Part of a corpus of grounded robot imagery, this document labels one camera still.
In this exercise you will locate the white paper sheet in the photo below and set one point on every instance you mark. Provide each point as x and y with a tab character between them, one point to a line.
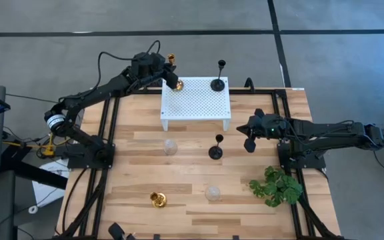
47	190

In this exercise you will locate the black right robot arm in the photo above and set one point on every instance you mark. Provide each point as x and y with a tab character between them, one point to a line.
328	135

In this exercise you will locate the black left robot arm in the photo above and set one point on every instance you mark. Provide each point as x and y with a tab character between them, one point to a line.
88	95

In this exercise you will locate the yellow clamp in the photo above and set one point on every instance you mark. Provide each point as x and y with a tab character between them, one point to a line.
49	151

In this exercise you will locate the black aluminium table frame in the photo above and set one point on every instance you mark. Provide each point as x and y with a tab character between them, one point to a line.
262	91

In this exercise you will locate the clear ribbed glass candle holder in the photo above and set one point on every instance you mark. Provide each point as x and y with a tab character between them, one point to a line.
170	147
213	193

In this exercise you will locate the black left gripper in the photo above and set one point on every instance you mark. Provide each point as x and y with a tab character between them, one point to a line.
152	77

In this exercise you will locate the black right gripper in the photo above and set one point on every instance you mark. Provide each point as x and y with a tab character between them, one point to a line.
268	126

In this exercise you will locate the black desk base bar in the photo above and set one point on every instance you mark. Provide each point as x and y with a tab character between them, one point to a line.
38	175

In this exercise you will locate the green artificial plant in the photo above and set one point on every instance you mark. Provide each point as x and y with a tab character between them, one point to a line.
278	188

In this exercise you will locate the gold brass candlestick holder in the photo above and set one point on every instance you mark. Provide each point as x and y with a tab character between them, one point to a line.
171	58
160	201

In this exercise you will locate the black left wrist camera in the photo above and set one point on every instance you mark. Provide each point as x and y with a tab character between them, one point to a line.
148	63

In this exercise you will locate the white perforated metal riser shelf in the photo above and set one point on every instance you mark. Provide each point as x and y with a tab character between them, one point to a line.
195	103

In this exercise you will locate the black table-level camera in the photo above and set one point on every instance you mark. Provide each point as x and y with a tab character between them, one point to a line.
116	230

